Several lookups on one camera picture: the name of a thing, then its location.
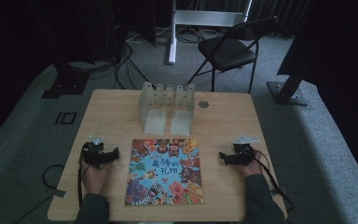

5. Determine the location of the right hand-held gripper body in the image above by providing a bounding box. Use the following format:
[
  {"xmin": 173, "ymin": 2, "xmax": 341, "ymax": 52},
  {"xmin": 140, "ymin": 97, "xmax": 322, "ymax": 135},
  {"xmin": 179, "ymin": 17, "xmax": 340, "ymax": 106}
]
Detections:
[{"xmin": 232, "ymin": 134, "xmax": 260, "ymax": 166}]

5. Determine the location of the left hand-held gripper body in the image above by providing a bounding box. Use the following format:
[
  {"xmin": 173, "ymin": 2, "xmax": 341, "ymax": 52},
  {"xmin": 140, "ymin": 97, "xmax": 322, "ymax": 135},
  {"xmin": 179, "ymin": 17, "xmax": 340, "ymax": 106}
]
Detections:
[{"xmin": 81, "ymin": 134, "xmax": 108, "ymax": 169}]

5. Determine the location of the colourful picture book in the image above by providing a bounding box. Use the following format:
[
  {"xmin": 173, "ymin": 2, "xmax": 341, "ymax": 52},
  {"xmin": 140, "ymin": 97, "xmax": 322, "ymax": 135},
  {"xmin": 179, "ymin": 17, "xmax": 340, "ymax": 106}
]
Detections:
[{"xmin": 124, "ymin": 138, "xmax": 205, "ymax": 206}]

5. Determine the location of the clear acrylic book rack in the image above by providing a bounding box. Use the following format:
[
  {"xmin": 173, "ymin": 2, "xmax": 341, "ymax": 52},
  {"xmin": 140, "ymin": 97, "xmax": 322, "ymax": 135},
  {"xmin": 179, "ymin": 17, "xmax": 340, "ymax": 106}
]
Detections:
[{"xmin": 137, "ymin": 81, "xmax": 197, "ymax": 137}]

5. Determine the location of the person's right hand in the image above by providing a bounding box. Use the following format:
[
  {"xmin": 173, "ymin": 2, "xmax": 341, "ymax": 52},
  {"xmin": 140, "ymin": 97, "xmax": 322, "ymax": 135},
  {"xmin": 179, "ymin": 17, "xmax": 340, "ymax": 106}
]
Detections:
[{"xmin": 237, "ymin": 151, "xmax": 264, "ymax": 178}]

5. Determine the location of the person's left hand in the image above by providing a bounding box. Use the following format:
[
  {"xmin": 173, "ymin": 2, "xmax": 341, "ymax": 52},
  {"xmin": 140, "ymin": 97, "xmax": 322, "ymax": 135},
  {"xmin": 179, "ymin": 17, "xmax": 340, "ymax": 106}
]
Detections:
[{"xmin": 81, "ymin": 161, "xmax": 115, "ymax": 196}]

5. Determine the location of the grey tape piece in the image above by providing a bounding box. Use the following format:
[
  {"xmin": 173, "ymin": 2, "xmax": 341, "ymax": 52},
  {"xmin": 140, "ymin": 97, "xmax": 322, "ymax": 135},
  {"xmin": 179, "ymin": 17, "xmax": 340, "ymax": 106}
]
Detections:
[{"xmin": 45, "ymin": 188, "xmax": 67, "ymax": 199}]

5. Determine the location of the black stand base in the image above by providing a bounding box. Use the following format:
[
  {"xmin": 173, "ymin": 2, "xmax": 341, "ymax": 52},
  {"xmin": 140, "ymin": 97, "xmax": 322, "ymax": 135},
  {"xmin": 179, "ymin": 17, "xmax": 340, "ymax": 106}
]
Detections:
[
  {"xmin": 41, "ymin": 59, "xmax": 91, "ymax": 100},
  {"xmin": 267, "ymin": 62, "xmax": 310, "ymax": 107}
]

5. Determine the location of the black folding chair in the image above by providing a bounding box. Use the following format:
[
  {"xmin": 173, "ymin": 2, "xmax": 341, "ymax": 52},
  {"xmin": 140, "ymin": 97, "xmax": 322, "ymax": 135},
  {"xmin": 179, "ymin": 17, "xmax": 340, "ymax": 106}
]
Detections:
[{"xmin": 186, "ymin": 16, "xmax": 280, "ymax": 94}]

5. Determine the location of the dark curtain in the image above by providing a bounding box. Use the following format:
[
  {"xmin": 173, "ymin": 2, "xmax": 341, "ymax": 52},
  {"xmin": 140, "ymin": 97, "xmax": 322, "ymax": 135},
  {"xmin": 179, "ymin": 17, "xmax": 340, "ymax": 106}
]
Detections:
[{"xmin": 248, "ymin": 0, "xmax": 313, "ymax": 39}]

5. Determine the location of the left hand-held gripper cable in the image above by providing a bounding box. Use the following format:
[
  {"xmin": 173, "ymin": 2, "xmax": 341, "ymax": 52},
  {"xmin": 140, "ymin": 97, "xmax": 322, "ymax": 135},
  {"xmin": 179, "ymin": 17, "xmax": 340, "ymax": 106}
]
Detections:
[{"xmin": 76, "ymin": 148, "xmax": 91, "ymax": 209}]

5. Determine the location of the hand-held gripper cable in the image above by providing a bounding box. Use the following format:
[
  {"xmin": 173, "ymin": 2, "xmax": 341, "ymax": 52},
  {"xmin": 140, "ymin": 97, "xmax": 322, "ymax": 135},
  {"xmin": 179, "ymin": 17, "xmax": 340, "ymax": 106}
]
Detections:
[
  {"xmin": 76, "ymin": 148, "xmax": 91, "ymax": 209},
  {"xmin": 253, "ymin": 149, "xmax": 296, "ymax": 213}
]

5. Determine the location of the right hand-held gripper cable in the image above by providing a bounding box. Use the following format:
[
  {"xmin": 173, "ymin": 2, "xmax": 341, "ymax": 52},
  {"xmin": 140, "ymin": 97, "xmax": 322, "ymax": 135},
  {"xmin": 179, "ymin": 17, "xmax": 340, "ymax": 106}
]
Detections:
[{"xmin": 253, "ymin": 149, "xmax": 296, "ymax": 213}]

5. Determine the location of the black looped floor cable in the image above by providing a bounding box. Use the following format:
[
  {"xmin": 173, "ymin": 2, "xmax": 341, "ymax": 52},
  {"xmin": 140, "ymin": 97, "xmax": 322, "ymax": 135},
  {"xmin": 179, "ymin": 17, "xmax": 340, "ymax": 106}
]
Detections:
[{"xmin": 42, "ymin": 163, "xmax": 66, "ymax": 190}]

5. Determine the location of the black floor cable bundle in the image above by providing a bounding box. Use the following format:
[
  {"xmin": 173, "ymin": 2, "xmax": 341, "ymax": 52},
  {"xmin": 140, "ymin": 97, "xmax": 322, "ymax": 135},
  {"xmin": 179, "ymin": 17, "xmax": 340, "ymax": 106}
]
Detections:
[{"xmin": 114, "ymin": 42, "xmax": 157, "ymax": 91}]

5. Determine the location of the white metal stand frame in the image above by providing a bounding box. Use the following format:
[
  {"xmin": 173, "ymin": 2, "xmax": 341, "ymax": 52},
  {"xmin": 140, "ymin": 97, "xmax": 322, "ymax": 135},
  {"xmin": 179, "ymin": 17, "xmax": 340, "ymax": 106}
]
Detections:
[{"xmin": 167, "ymin": 0, "xmax": 254, "ymax": 65}]

